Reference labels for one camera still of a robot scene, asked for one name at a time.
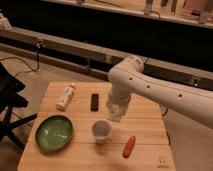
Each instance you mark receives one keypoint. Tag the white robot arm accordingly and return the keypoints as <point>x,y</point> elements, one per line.
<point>127,77</point>

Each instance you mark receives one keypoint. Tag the black rectangular block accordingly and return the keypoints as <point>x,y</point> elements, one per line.
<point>94,102</point>

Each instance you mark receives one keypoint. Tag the wooden table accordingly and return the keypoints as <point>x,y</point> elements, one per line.
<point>139,142</point>

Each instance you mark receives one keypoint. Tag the black chair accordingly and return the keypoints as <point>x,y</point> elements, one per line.
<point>10,98</point>

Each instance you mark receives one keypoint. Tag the green ceramic plate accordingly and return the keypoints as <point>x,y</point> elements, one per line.
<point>54,133</point>

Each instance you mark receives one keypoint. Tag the orange carrot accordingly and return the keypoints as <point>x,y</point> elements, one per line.
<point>129,146</point>

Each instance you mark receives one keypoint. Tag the white plastic bottle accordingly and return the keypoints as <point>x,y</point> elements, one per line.
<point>65,98</point>

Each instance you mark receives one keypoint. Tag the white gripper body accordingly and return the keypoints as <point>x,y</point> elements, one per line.
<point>116,108</point>

